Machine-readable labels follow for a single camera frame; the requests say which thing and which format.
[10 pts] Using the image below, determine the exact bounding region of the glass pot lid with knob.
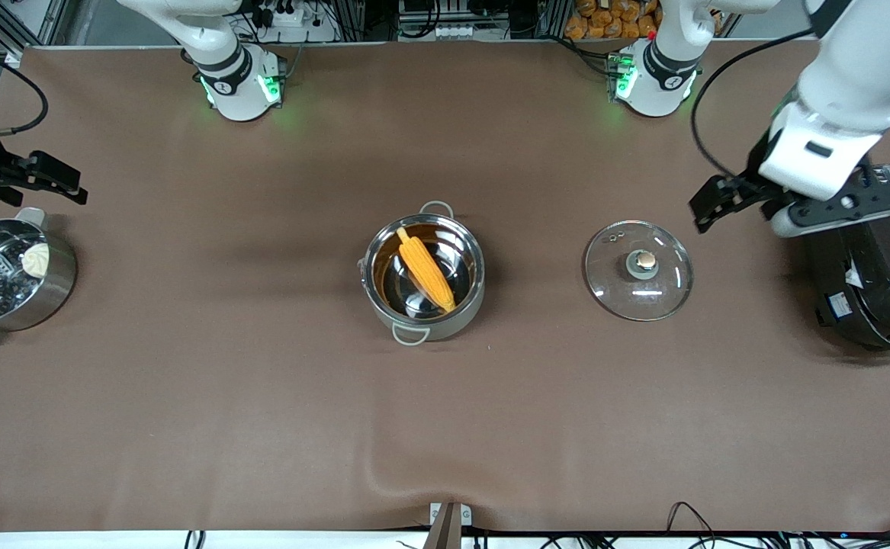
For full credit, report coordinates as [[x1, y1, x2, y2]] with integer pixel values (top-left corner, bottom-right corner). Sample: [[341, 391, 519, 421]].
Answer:
[[584, 220, 694, 322]]

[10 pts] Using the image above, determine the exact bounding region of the yellow corn cob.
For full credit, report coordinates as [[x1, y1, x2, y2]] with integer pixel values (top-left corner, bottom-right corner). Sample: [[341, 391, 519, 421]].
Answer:
[[396, 226, 457, 313]]

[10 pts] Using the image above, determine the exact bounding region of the shiny steel steamer pot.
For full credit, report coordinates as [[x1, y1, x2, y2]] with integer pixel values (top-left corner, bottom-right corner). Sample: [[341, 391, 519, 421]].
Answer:
[[0, 207, 78, 344]]

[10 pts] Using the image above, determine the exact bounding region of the stainless steel cooking pot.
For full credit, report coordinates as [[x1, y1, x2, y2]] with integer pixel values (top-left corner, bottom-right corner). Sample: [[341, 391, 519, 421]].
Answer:
[[358, 200, 487, 345]]

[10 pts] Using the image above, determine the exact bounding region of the white steamed bun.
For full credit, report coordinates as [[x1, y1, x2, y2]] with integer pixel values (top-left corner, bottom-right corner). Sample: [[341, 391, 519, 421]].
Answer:
[[21, 242, 50, 277]]

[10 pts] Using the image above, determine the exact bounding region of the black rice cooker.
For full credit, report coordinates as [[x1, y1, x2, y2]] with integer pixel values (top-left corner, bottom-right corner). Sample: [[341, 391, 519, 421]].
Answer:
[[803, 164, 890, 361]]

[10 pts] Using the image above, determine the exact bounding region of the smooth table cover mat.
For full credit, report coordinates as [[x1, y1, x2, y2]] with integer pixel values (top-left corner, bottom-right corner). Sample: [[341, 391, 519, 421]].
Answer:
[[0, 42, 890, 532]]

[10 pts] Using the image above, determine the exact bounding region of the white power strip with plugs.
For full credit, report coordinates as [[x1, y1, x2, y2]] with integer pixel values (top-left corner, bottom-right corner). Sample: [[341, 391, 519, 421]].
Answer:
[[250, 0, 310, 28]]

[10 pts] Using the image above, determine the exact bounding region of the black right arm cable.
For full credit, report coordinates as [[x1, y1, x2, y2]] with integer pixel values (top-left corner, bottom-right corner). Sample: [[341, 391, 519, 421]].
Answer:
[[0, 42, 50, 140]]

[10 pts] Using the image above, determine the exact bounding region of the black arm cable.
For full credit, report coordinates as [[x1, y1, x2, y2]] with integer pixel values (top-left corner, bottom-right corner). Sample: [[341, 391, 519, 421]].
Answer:
[[0, 42, 50, 140], [691, 29, 818, 182]]

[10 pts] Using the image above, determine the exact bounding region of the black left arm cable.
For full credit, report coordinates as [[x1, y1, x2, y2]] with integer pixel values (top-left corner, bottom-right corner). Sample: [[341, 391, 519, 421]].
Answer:
[[691, 29, 818, 182]]

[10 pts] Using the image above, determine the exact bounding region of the aluminium frame profile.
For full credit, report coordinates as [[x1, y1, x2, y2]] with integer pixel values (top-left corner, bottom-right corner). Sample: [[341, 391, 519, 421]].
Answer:
[[0, 0, 72, 50]]

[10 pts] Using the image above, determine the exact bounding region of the looped black cable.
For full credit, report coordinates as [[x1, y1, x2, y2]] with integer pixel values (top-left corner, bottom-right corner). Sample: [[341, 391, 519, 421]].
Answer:
[[666, 501, 720, 535]]

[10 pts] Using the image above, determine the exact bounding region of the small metal bracket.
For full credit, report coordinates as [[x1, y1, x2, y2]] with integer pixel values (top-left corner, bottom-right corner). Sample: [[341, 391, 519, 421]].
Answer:
[[429, 502, 472, 527]]

